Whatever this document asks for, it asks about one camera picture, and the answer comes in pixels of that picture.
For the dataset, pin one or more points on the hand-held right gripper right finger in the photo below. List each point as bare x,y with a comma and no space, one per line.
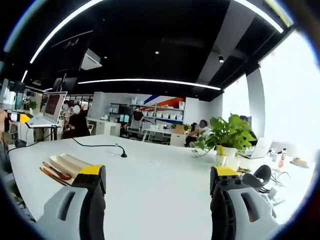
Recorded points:
232,200

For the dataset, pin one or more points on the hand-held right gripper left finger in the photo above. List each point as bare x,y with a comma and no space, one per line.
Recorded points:
75,200

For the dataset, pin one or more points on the wooden spoon utensil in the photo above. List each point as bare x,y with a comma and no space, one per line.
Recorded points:
62,174

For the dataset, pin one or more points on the wooden chopsticks utensil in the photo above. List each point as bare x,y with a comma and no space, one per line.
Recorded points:
51,176

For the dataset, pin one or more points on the beige cutlery case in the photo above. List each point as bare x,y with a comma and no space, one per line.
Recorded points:
71,162

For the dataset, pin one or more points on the open laptop on stand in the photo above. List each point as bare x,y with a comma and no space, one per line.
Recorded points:
51,107

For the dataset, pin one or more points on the black headset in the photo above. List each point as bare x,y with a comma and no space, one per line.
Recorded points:
260,176

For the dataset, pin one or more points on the small yellow figurine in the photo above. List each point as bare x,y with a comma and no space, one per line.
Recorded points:
221,151

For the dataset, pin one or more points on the hanging black monitor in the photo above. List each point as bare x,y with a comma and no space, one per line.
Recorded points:
65,83

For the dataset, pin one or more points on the white open laptop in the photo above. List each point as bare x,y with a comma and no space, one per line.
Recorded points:
258,148

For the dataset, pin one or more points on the green potted plant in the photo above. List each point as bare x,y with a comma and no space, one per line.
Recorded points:
228,135

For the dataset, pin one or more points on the white bottle red label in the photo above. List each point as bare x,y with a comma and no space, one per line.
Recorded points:
282,157

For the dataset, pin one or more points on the snack on tray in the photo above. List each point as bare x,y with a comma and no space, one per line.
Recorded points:
299,162

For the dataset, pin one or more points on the ceiling air conditioner unit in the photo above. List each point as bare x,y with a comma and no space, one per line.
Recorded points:
90,61

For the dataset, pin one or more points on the storage shelf with white bins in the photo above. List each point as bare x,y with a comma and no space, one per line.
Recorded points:
160,113

